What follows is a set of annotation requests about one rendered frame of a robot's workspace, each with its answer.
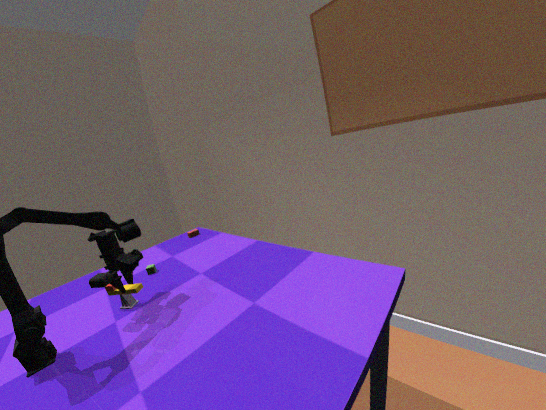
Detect small orange block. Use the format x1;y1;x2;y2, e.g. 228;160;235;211
187;229;200;238

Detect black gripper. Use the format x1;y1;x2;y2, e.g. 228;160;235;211
89;247;133;294

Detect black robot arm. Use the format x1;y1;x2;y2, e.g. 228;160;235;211
0;207;142;377

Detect green block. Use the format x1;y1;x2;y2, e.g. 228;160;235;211
146;264;157;275

